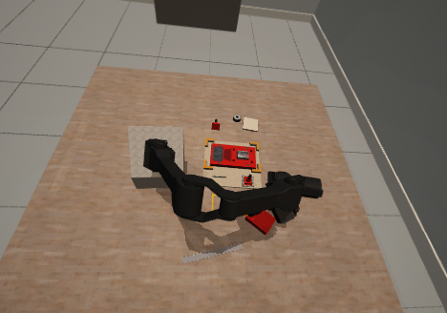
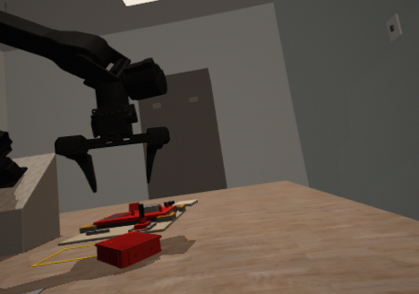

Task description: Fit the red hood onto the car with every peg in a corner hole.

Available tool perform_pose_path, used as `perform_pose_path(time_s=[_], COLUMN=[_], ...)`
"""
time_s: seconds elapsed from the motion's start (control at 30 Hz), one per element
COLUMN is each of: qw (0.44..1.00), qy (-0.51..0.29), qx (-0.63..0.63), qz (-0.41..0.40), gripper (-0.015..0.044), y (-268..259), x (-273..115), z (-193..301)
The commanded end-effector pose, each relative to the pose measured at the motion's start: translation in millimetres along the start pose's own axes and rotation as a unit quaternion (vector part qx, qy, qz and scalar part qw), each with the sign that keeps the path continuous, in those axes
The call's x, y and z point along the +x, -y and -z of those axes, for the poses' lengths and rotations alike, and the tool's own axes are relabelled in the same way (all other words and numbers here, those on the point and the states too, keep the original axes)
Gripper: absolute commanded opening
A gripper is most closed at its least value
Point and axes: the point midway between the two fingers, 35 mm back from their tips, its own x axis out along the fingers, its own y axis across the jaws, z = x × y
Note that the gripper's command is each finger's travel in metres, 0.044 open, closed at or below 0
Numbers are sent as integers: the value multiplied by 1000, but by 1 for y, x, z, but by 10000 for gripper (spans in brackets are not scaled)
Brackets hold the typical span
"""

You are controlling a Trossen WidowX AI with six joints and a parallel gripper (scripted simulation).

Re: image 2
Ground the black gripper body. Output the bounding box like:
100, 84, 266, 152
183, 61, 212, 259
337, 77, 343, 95
55, 101, 170, 156

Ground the grey flat bar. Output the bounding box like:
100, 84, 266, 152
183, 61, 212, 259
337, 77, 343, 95
19, 287, 45, 294

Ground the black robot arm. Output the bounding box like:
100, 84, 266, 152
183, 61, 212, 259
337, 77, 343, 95
0, 11, 167, 188

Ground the small black toy tyre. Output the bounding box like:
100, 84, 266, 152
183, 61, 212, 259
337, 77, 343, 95
164, 200, 175, 206

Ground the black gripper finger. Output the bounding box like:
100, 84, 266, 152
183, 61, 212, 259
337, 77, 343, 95
147, 143, 163, 183
65, 152, 98, 193

